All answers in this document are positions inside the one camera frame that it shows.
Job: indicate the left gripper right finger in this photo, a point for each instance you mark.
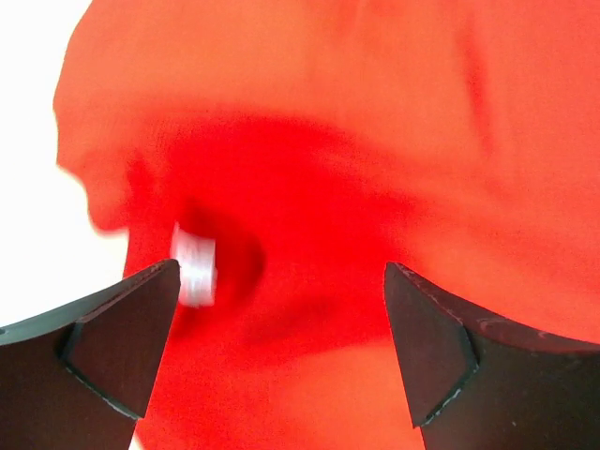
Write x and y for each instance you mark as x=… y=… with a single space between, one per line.
x=475 y=380

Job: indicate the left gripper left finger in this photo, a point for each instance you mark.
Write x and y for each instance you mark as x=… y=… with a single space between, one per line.
x=81 y=376

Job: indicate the red t shirt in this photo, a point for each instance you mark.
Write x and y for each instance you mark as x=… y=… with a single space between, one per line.
x=315 y=142

